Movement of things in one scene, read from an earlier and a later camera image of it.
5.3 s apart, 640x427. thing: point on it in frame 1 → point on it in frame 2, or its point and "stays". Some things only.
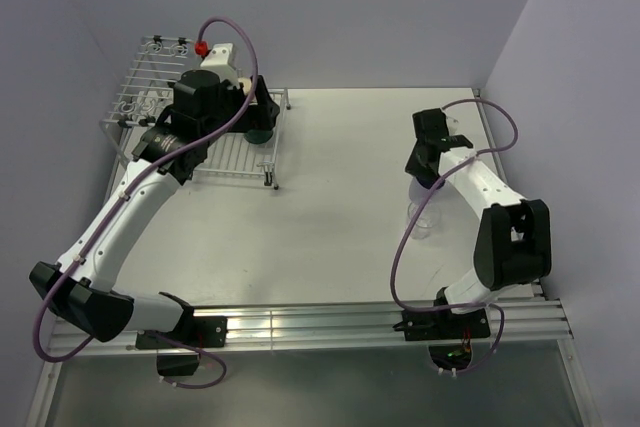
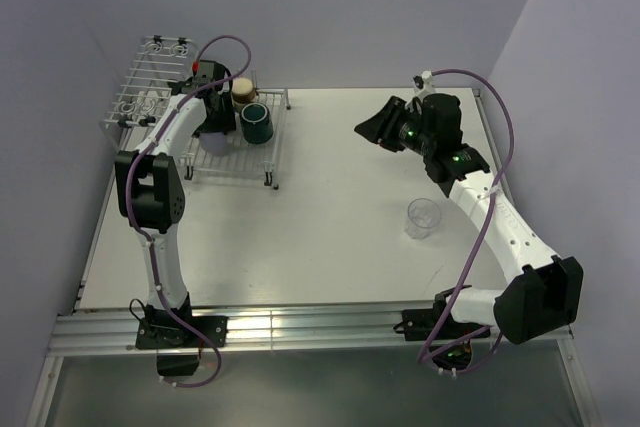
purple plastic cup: (417, 192) → (213, 144)
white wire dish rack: (145, 95) stays
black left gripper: (261, 115) → (225, 123)
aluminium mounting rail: (532, 321) stays
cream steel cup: (248, 84) stays
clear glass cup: (430, 218) stays
